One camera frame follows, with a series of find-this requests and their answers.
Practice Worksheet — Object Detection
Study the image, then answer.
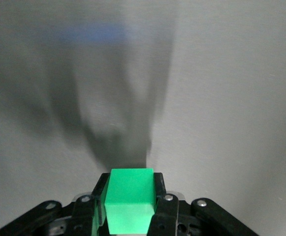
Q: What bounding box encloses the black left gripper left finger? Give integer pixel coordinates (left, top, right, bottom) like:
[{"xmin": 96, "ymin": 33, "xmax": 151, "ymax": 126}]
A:
[{"xmin": 0, "ymin": 173, "xmax": 110, "ymax": 236}]

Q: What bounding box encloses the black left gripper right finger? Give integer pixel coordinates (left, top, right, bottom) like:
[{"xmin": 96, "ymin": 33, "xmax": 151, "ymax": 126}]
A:
[{"xmin": 148, "ymin": 172, "xmax": 258, "ymax": 236}]

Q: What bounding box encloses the green cube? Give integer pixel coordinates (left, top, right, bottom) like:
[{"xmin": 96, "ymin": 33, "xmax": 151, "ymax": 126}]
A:
[{"xmin": 97, "ymin": 168, "xmax": 157, "ymax": 235}]

